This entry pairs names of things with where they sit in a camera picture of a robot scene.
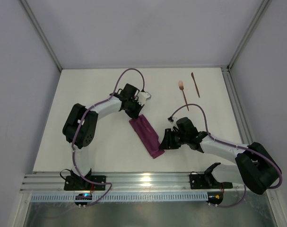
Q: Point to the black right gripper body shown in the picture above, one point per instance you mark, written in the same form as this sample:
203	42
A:
172	137

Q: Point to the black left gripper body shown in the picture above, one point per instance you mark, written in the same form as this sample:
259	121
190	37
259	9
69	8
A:
133	108

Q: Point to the purple satin napkin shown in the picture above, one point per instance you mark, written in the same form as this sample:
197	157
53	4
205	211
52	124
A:
147	135

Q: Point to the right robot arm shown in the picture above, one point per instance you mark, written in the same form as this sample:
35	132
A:
251	165

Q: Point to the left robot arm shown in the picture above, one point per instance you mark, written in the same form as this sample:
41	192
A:
80	126

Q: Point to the copper fork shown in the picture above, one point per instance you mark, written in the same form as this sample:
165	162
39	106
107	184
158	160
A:
181	87

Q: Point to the copper knife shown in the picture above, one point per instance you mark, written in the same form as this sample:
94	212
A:
196	87

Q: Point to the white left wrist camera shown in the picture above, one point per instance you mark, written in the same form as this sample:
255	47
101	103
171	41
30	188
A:
143	97

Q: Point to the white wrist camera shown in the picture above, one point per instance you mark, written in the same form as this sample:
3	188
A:
172	119
143	97

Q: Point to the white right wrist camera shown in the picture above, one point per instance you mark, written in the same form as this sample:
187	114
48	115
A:
172	119

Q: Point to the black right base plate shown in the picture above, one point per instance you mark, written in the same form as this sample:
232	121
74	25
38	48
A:
197	180

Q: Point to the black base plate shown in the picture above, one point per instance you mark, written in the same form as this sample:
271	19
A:
197	180
98	183

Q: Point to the aluminium right side rail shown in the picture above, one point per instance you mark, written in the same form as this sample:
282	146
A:
238	110

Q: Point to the aluminium rail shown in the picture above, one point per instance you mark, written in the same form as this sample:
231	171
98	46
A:
121	182
238	110

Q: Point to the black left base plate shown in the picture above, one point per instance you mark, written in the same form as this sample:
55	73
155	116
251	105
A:
98	183

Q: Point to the aluminium front rail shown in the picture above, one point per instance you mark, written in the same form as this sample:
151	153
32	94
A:
121	182

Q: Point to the slotted grey cable duct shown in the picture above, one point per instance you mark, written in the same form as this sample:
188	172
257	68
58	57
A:
120	197

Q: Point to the aluminium left corner post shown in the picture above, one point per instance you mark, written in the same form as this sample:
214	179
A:
40	33

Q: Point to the aluminium corner post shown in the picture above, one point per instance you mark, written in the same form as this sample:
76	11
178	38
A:
40	33
257	17

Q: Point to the aluminium right corner post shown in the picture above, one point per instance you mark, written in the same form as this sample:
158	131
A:
257	17

